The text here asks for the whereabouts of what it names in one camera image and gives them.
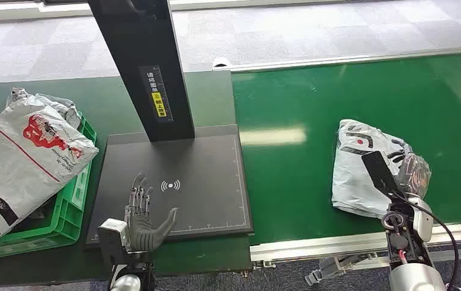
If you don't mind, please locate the crumpled grey poly bag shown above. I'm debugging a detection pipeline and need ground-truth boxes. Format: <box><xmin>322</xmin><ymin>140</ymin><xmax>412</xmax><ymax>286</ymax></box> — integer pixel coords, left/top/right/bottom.
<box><xmin>7</xmin><ymin>87</ymin><xmax>82</xmax><ymax>129</ymax></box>

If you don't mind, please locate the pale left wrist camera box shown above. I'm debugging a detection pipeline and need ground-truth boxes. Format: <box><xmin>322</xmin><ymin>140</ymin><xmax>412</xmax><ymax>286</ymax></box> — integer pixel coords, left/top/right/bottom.
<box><xmin>96</xmin><ymin>218</ymin><xmax>130</xmax><ymax>263</ymax></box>

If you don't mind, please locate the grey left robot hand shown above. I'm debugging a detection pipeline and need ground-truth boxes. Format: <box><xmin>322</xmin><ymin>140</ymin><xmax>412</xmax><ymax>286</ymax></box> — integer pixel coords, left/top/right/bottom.
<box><xmin>124</xmin><ymin>172</ymin><xmax>179</xmax><ymax>254</ymax></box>

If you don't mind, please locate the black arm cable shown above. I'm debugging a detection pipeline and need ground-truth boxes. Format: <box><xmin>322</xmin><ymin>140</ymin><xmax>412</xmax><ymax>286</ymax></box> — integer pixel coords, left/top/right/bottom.
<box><xmin>395</xmin><ymin>192</ymin><xmax>460</xmax><ymax>291</ymax></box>

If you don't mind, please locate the black yellow label sticker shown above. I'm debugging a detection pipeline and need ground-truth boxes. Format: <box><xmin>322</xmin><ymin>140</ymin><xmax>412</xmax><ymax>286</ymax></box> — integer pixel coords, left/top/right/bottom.
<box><xmin>138</xmin><ymin>65</ymin><xmax>174</xmax><ymax>121</ymax></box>

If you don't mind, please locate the metal conveyor bracket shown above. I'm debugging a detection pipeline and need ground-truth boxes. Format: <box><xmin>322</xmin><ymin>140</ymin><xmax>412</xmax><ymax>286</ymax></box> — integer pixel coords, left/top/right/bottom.
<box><xmin>305</xmin><ymin>253</ymin><xmax>378</xmax><ymax>287</ymax></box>

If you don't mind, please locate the green plastic crate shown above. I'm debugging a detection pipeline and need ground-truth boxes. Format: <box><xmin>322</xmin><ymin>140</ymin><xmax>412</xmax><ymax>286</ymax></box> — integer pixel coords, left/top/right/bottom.
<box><xmin>0</xmin><ymin>113</ymin><xmax>98</xmax><ymax>263</ymax></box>

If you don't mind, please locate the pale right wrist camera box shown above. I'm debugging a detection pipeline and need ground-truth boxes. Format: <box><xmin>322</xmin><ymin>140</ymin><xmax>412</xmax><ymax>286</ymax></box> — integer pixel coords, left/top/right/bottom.
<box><xmin>407</xmin><ymin>196</ymin><xmax>435</xmax><ymax>243</ymax></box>

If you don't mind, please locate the green conveyor belt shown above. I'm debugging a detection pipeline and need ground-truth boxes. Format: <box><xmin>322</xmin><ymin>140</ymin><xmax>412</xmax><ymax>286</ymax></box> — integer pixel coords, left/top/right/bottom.
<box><xmin>212</xmin><ymin>45</ymin><xmax>461</xmax><ymax>264</ymax></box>

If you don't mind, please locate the large white red-print package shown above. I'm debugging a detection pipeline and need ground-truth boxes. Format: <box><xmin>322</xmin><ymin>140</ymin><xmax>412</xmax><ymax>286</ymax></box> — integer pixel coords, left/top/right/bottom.
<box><xmin>0</xmin><ymin>94</ymin><xmax>100</xmax><ymax>255</ymax></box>

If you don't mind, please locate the grey white poly bag package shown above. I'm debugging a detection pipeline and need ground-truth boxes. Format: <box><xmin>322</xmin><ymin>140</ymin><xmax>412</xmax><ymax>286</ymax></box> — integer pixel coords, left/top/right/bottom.
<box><xmin>331</xmin><ymin>119</ymin><xmax>432</xmax><ymax>219</ymax></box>

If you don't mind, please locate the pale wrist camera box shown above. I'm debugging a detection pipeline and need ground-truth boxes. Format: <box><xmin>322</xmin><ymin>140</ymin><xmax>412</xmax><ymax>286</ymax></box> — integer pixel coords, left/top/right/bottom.
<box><xmin>407</xmin><ymin>196</ymin><xmax>435</xmax><ymax>243</ymax></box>
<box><xmin>96</xmin><ymin>218</ymin><xmax>130</xmax><ymax>263</ymax></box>

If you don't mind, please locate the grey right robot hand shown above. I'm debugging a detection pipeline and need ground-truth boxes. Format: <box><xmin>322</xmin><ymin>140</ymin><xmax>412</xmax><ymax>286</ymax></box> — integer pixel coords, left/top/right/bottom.
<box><xmin>361</xmin><ymin>150</ymin><xmax>432</xmax><ymax>205</ymax></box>

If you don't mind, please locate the black inbound scanner machine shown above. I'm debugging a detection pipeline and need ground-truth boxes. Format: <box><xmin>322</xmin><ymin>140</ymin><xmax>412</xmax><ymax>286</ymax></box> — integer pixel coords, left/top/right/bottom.
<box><xmin>85</xmin><ymin>0</ymin><xmax>255</xmax><ymax>247</ymax></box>

